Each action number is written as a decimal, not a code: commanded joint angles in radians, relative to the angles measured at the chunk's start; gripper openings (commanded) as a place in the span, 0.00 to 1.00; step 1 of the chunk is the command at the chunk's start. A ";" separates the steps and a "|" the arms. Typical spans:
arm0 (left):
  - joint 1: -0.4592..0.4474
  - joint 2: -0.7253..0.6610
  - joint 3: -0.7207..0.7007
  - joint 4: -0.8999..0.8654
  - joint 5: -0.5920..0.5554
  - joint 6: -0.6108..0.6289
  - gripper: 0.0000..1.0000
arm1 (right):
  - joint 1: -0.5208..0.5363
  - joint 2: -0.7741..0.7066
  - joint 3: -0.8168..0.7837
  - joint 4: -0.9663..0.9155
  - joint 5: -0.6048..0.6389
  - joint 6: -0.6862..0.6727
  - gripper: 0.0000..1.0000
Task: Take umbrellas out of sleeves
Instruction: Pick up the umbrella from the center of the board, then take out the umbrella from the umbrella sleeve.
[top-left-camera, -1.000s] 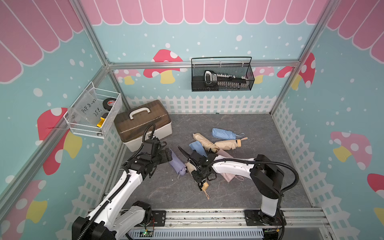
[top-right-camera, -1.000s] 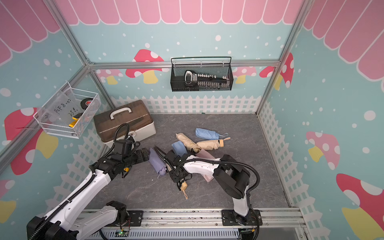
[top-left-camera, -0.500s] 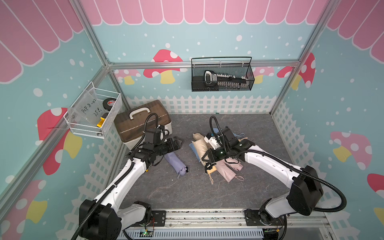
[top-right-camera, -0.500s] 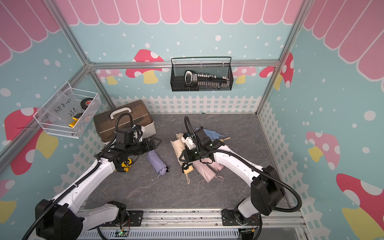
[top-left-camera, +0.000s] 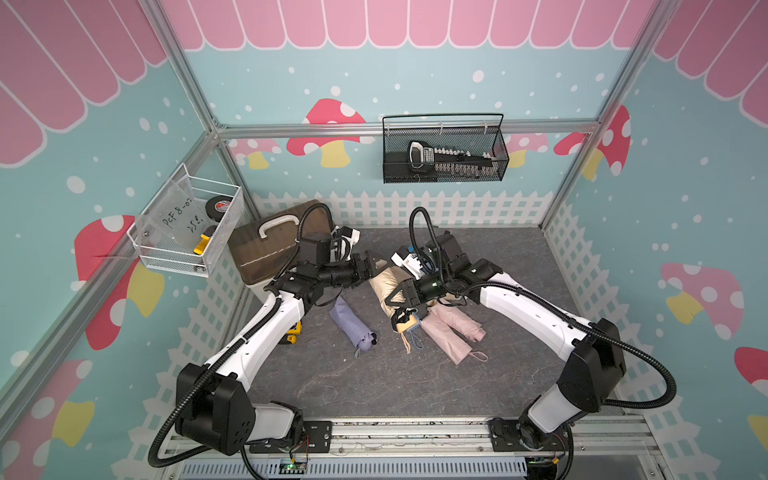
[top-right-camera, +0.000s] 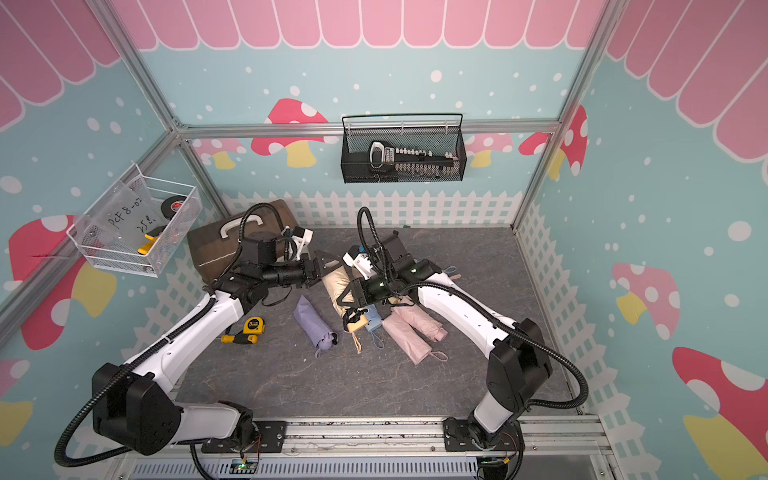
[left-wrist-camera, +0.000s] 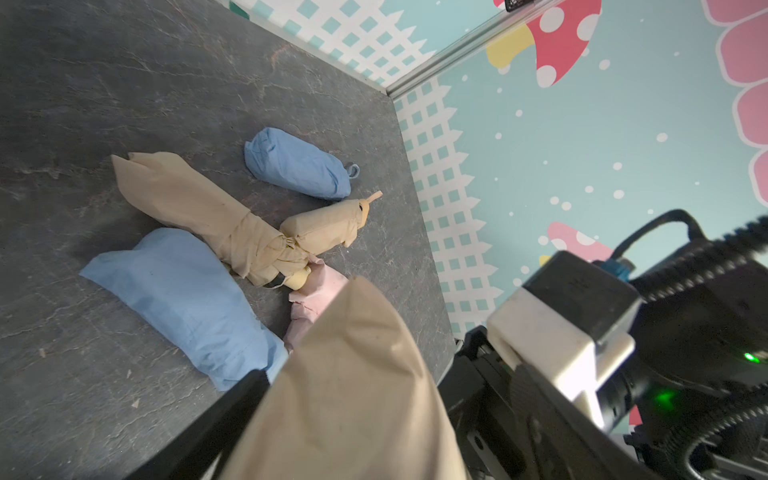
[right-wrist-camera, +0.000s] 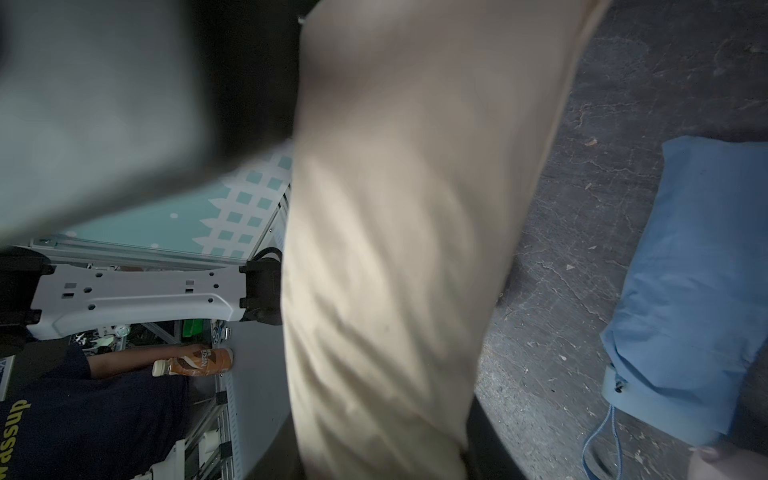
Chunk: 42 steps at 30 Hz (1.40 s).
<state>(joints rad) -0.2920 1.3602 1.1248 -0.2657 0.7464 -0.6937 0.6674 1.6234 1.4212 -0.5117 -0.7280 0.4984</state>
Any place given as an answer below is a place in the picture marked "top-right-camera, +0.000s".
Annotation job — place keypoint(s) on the clear plastic wall bin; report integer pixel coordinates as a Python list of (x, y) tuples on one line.
[(110, 232)]

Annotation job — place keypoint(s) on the light blue sleeved umbrella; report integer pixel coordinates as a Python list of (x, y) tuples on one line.
[(374, 323)]

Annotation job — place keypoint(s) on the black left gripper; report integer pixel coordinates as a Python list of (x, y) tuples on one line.
[(310, 277)]

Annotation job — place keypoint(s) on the purple sleeved umbrella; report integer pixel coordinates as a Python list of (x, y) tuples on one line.
[(319, 333)]

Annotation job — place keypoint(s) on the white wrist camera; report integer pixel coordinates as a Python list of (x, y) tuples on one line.
[(360, 262), (300, 238)]

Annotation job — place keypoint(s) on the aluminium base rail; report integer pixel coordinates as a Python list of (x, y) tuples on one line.
[(421, 447)]

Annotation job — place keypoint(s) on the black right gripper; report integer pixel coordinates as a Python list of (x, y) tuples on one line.
[(364, 296)]

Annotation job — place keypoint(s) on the black tape roll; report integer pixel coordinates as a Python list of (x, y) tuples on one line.
[(171, 205)]

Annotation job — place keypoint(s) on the socket set in basket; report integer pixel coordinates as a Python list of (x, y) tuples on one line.
[(401, 164)]

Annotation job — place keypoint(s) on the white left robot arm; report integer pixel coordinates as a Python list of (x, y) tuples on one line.
[(130, 402)]

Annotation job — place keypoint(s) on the beige umbrella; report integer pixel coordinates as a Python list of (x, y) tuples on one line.
[(342, 288)]

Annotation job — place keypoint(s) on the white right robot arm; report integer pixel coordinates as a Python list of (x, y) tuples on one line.
[(519, 362)]

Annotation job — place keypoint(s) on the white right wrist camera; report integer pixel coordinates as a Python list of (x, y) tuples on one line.
[(360, 262)]

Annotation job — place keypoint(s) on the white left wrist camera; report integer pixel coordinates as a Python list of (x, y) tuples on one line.
[(300, 238)]

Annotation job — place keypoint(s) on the yellow tool in bin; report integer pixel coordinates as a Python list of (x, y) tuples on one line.
[(151, 238)]

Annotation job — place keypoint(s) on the black wire mesh basket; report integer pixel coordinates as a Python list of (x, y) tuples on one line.
[(438, 132)]

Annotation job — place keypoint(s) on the pink sleeved umbrella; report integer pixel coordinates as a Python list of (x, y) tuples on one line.
[(409, 341)]

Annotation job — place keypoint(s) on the yellow tape measure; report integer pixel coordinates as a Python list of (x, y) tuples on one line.
[(253, 328)]

